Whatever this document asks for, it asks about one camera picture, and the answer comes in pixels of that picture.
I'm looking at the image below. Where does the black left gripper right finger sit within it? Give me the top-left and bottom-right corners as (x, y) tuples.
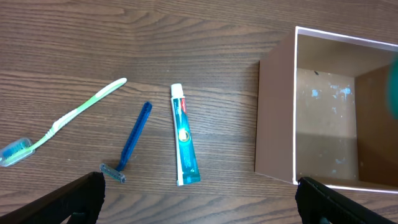
(295, 177), (394, 224)

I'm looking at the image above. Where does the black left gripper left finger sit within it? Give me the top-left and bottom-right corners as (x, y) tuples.
(1, 172), (106, 223)

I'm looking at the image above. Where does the teal mouthwash bottle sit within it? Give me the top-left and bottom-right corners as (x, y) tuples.
(386, 55), (398, 119)

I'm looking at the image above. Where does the green white toothbrush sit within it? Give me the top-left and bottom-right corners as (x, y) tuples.
(1, 78), (127, 167)

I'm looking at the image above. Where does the open white cardboard box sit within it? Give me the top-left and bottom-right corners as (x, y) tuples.
(254, 26), (397, 194)

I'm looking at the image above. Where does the teal toothpaste tube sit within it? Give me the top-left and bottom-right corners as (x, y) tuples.
(170, 83), (201, 186)

